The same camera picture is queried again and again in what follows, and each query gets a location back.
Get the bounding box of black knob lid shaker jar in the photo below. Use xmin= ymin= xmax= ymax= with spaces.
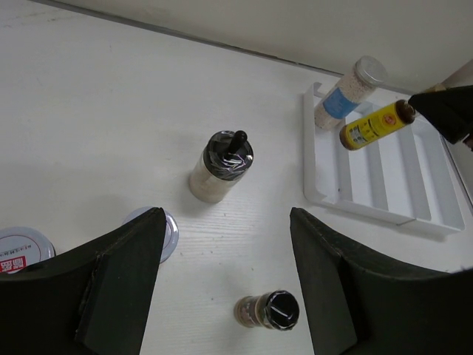
xmin=189 ymin=130 xmax=254 ymax=203

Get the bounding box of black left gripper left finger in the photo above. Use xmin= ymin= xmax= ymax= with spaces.
xmin=1 ymin=208 xmax=166 ymax=354

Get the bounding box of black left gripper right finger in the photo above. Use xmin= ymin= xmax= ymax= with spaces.
xmin=290 ymin=208 xmax=472 ymax=354

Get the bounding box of small black-cap pepper bottle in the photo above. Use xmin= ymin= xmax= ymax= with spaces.
xmin=234 ymin=290 xmax=300 ymax=331

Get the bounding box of tall blue-label silver-lid bottle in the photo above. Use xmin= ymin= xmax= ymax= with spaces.
xmin=314 ymin=55 xmax=387 ymax=130

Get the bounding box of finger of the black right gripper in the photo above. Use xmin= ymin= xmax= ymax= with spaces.
xmin=408 ymin=85 xmax=473 ymax=150

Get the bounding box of white divided organizer tray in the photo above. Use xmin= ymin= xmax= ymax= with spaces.
xmin=303 ymin=82 xmax=465 ymax=236

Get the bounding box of yellow-label dark sauce bottle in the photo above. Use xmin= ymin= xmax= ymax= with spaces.
xmin=339 ymin=100 xmax=417 ymax=151

